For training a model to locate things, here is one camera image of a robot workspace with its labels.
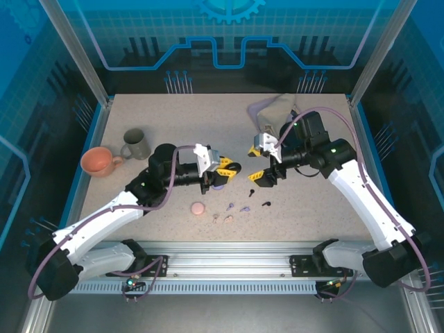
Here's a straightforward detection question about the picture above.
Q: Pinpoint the grey mug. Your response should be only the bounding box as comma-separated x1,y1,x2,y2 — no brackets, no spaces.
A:
120,128,152,160

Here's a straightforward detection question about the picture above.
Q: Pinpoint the lilac plastic tray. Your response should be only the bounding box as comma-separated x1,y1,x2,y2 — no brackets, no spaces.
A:
246,98,296,135

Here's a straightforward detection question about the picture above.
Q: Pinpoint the beige cloth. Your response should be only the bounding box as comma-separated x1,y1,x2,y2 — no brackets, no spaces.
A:
258,93,300,135

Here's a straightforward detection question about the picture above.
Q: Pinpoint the orange mug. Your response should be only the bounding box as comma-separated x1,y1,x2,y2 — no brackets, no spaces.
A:
80,146,125,178

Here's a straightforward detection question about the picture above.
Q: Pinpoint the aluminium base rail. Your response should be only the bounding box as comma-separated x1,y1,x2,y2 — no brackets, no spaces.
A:
100,240,382,282

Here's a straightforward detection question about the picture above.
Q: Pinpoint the short purple base cable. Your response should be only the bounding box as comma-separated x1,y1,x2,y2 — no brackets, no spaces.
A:
314,266,357,303
119,255,164,303

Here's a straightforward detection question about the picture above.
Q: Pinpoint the slotted grey cable duct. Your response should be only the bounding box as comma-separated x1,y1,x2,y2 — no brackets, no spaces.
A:
69,280,322,296

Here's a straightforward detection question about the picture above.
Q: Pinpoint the aluminium frame post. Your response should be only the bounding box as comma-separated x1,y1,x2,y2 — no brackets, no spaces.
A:
348,0,417,107
38,0,114,107

